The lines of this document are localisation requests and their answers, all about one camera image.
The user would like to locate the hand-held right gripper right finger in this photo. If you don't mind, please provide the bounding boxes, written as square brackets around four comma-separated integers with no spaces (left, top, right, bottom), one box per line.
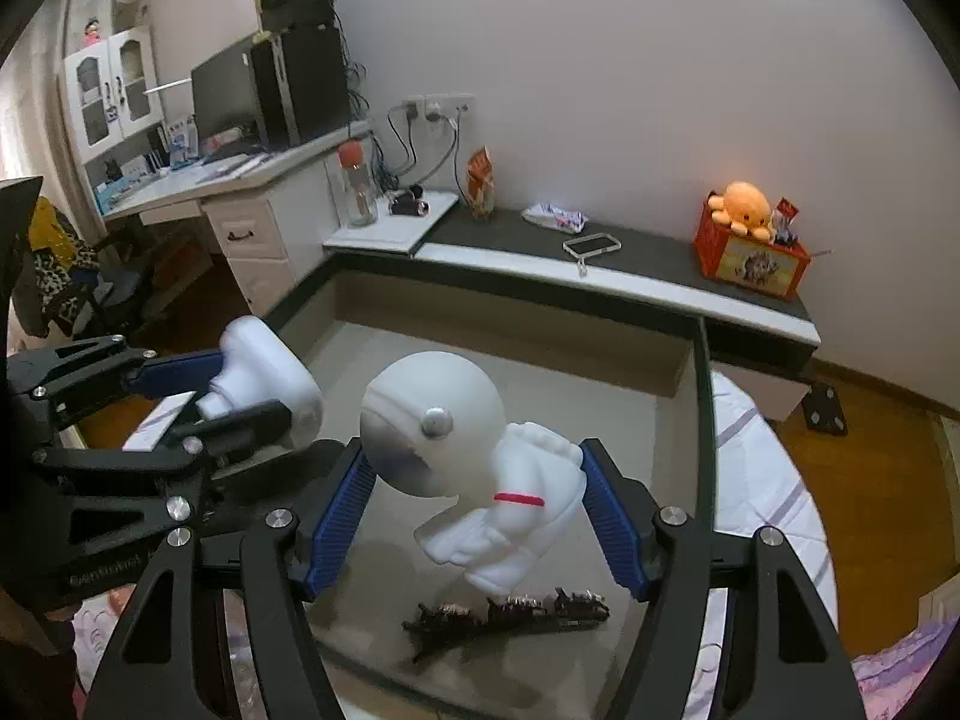
[581,436,863,720]

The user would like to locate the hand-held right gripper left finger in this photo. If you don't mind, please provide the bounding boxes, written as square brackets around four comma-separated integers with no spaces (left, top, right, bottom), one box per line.
[75,439,376,720]

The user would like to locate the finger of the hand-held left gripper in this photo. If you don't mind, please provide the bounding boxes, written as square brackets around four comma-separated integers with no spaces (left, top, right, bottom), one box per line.
[7,334,227,428]
[34,400,292,500]

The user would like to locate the white plastic bottle-shaped piece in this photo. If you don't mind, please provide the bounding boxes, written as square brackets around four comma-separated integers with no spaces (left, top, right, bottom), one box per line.
[196,315,325,451]

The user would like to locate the white astronaut figurine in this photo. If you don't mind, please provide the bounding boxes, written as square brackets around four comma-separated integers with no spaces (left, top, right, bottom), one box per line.
[360,351,586,601]

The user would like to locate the black office chair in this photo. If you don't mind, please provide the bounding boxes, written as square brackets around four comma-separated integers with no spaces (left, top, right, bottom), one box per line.
[82,229,158,331]

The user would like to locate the black building-block model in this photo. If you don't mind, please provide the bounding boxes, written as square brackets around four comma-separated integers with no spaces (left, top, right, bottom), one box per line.
[401,586,610,665]

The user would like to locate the white striped bedsheet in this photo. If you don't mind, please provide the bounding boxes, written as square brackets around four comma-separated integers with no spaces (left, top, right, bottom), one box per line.
[690,371,837,691]

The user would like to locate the white desk with drawers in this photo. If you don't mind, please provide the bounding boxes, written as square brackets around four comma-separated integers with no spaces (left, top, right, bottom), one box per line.
[94,116,376,316]

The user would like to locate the yellow and leopard clothes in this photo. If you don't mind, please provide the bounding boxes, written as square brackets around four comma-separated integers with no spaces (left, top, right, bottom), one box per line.
[15,195,98,338]

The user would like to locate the blue white flat box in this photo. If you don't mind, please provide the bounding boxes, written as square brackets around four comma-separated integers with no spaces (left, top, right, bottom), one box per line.
[96,178,151,205]

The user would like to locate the stack of papers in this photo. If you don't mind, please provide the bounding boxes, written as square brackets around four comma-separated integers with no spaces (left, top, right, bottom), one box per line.
[199,152,271,182]

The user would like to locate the small blue box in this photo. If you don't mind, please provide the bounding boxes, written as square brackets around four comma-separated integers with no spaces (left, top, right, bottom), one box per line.
[169,120,200,166]

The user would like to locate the white board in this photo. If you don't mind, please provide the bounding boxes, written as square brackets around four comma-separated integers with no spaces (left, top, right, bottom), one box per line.
[324,190,458,260]

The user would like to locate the clear bottle with red lid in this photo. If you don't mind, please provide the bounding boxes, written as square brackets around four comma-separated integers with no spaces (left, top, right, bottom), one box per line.
[337,141,380,230]

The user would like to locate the clear phone case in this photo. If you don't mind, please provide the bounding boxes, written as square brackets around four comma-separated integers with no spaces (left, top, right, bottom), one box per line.
[562,235,623,276]

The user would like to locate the black computer monitor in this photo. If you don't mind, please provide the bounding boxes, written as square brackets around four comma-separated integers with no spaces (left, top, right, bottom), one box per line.
[190,37,267,147]

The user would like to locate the red printed box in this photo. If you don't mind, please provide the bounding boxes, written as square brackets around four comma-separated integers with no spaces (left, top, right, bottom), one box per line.
[694,195,812,302]

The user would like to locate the white glass-door cabinet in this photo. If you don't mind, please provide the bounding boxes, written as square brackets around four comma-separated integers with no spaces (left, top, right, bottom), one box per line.
[60,26,164,166]

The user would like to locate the white tissue packet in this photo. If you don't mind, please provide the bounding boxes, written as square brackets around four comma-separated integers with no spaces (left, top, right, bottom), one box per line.
[521,202,588,232]

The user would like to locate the pink printed blanket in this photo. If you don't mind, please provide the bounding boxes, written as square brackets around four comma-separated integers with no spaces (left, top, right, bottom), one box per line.
[847,630,947,720]

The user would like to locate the black computer tower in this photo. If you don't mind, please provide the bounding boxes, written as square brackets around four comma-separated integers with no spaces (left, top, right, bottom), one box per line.
[251,26,353,151]

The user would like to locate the orange octopus plush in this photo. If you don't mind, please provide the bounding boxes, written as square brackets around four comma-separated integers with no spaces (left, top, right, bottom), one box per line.
[705,180,777,243]

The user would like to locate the orange snack bag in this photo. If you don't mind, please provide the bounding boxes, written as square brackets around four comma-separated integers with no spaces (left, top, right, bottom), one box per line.
[465,146,497,221]

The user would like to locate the small red white card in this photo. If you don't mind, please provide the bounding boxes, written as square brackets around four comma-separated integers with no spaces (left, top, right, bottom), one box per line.
[772,197,803,247]

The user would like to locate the black bag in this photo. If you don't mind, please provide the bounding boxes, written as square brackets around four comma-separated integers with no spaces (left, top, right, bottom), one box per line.
[255,0,335,35]

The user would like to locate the black metal bracket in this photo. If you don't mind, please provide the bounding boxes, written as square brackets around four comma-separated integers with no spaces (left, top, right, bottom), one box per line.
[801,382,850,437]

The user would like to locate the black power cable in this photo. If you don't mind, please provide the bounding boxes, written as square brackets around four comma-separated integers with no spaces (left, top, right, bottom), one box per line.
[385,106,421,187]

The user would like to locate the white wall socket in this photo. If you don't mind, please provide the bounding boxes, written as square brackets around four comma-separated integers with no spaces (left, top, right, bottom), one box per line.
[401,94,475,125]

